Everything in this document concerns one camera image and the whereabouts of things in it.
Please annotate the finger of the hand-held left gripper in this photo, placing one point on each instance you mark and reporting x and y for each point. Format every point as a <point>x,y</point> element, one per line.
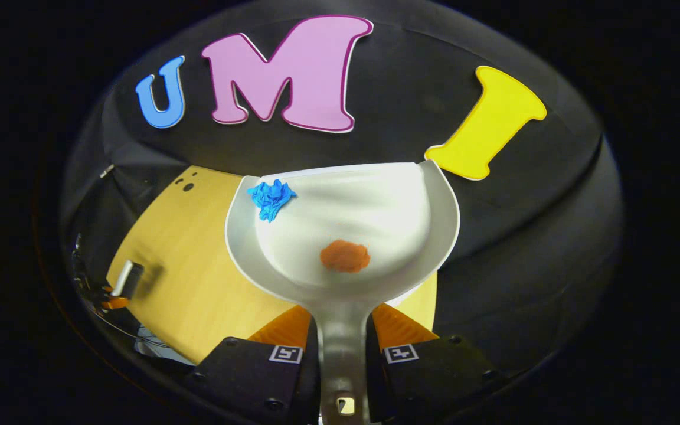
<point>114,301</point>

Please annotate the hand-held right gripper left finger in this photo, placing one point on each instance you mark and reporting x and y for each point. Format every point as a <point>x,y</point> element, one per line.
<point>245,372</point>

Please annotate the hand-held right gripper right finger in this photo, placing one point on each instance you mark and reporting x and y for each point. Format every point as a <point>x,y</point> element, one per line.
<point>434,372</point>

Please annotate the small white broom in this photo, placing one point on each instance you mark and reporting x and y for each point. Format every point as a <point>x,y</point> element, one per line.
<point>124,277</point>

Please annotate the orange paper trash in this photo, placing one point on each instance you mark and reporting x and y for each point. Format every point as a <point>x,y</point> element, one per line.
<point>345,256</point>

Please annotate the blue paper trash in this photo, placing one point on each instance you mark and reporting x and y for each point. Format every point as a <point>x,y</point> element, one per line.
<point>271,198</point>

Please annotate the white dustpan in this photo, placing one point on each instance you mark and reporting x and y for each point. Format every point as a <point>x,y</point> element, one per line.
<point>363,206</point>

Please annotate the small silver clip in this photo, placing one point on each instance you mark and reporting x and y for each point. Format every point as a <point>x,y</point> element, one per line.
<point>107,171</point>

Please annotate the black backdrop cloth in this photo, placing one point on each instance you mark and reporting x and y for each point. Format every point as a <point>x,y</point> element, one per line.
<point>523,236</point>

